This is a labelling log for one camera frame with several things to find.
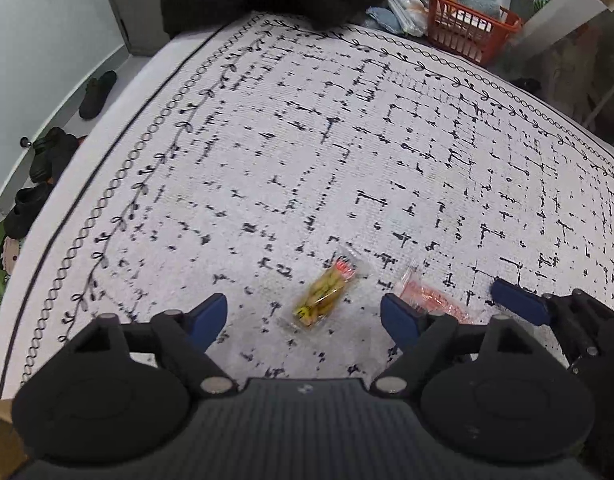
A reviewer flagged white side table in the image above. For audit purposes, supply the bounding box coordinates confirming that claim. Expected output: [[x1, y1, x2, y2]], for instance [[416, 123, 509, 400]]
[[511, 0, 614, 60]]

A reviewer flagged clear orange snack packet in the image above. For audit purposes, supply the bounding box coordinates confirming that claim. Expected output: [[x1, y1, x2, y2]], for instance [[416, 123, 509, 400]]
[[394, 266, 471, 324]]

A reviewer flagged black shoes pile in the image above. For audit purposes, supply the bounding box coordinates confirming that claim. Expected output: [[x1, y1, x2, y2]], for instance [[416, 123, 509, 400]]
[[3, 127, 80, 240]]

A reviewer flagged brown cardboard box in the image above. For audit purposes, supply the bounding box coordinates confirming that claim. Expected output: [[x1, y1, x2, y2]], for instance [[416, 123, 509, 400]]
[[0, 400, 28, 480]]

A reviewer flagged orange plastic basket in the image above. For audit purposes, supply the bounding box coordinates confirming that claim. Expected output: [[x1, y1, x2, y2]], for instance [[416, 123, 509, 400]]
[[426, 0, 523, 66]]

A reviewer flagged black slipper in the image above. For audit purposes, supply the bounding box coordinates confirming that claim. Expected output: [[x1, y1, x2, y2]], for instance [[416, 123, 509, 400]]
[[78, 70, 117, 120]]

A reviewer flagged white patterned bed blanket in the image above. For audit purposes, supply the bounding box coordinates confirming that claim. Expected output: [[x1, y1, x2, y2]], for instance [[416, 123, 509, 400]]
[[0, 14, 614, 398]]

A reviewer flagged small yellow brown snack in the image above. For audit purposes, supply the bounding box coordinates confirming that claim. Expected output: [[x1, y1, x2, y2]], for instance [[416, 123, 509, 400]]
[[291, 246, 369, 330]]

